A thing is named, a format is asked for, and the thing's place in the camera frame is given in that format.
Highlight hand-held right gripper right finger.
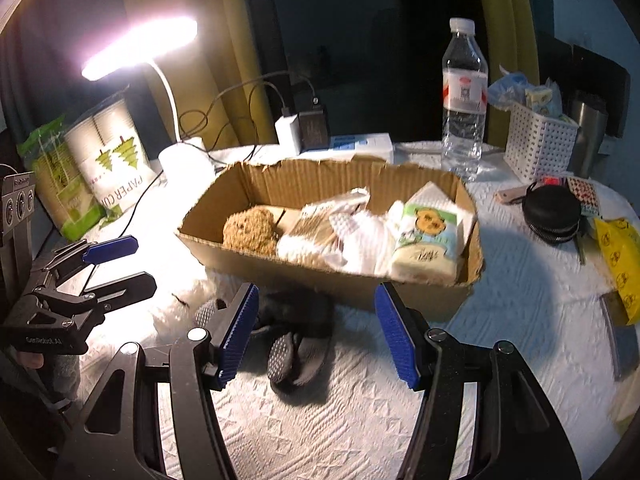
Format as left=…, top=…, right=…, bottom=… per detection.
left=374, top=282, right=583, bottom=480

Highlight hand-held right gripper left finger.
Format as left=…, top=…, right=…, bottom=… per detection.
left=52, top=282, right=260, bottom=480

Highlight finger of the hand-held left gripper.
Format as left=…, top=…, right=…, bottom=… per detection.
left=30, top=235, right=139, bottom=291
left=35, top=271, right=157, bottom=317

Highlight grey plush toy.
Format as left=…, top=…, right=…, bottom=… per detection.
left=192, top=287, right=336, bottom=388

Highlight cardboard box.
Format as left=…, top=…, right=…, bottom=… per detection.
left=175, top=156, right=486, bottom=323

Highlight green printed tissue pack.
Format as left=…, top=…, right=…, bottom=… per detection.
left=389, top=182, right=476, bottom=286

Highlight brown plush toy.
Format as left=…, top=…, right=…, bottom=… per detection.
left=221, top=205, right=281, bottom=257

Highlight white paper towel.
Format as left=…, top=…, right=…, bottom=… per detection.
left=276, top=187, right=401, bottom=276

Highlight brown clear-wrapped packet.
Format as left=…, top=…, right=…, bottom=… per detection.
left=287, top=200, right=353, bottom=253

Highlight person's left hand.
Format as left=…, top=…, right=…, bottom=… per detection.
left=12, top=350, right=51, bottom=371

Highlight green paper cup pack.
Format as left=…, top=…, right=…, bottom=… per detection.
left=17, top=115, right=108, bottom=242

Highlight white paper cup pack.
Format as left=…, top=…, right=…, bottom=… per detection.
left=64, top=97, right=153, bottom=223

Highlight white textured tablecloth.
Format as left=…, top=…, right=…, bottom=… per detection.
left=47, top=140, right=640, bottom=480

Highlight blue and white box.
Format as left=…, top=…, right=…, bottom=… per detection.
left=302, top=132, right=394, bottom=163

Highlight black round case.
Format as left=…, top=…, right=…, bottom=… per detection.
left=521, top=184, right=583, bottom=246

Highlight white charger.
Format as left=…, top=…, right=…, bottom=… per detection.
left=275, top=114, right=303, bottom=156

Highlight white desk lamp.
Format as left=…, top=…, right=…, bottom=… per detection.
left=81, top=16, right=216, bottom=186

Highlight black power adapter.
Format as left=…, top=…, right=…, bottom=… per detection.
left=298, top=102, right=331, bottom=151

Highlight teal curtain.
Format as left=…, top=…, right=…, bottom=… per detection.
left=0, top=0, right=126, bottom=131

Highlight clear water bottle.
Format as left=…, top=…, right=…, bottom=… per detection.
left=441, top=17, right=488, bottom=181

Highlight grey smartphone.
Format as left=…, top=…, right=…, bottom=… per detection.
left=600, top=290, right=640, bottom=381

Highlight sticker card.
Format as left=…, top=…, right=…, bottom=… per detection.
left=567, top=176, right=601, bottom=218

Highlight yellow printed packet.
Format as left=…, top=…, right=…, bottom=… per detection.
left=594, top=217, right=640, bottom=326

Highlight white plastic basket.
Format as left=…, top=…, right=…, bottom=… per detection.
left=503, top=101, right=581, bottom=184

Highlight yellow curtain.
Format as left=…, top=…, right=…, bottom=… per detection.
left=472, top=0, right=551, bottom=148
left=117, top=0, right=281, bottom=151

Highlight blue plastic bag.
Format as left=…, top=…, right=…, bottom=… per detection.
left=487, top=65, right=531, bottom=108

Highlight small green packets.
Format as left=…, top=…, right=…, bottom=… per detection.
left=522, top=80, right=563, bottom=118

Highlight steel tumbler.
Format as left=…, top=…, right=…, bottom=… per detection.
left=565, top=91, right=608, bottom=178

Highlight dark glass window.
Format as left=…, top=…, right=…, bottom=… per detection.
left=240, top=0, right=481, bottom=141

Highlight black monitor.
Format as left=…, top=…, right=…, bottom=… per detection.
left=550, top=35, right=631, bottom=138

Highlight wooden handle tool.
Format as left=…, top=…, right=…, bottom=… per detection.
left=495, top=184, right=531, bottom=204

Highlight black charger cable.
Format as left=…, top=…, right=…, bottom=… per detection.
left=177, top=71, right=318, bottom=136

